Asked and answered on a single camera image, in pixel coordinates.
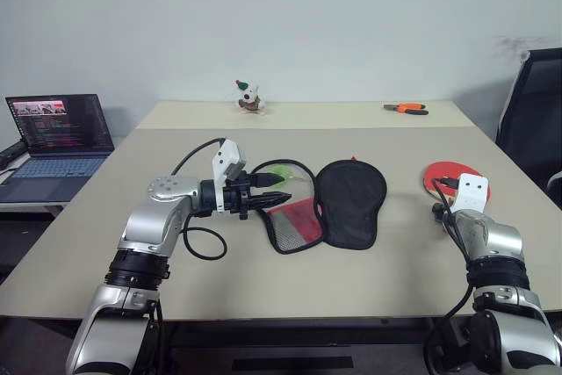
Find black mesh paddle case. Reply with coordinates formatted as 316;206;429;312
251;155;389;256

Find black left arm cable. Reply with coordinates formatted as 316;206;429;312
169;137;229;261

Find black office chair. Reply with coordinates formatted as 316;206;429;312
494;47;562;210

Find green plush wreath keychain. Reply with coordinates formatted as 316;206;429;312
267;164;296;184

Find open blue laptop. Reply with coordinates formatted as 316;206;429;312
0;93;117;205

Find black device beside laptop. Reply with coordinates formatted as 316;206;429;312
0;141;26;170

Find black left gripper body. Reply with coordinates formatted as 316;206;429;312
222;168;259;222

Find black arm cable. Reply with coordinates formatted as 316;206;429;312
422;177;479;375
169;137;229;261

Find orange handled pliers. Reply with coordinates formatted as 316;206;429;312
382;102;430;118

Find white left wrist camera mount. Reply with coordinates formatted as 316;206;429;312
211;139;247;213

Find red table tennis paddle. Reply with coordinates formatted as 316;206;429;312
420;161;485;201

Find white side table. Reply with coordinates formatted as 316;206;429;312
0;198;72;220

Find white plush dog toy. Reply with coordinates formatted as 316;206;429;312
233;78;270;116

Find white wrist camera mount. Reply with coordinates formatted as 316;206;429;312
450;173;491;214
211;139;247;213

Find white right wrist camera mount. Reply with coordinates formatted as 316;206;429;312
450;173;491;214

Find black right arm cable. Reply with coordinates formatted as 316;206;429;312
422;177;479;375

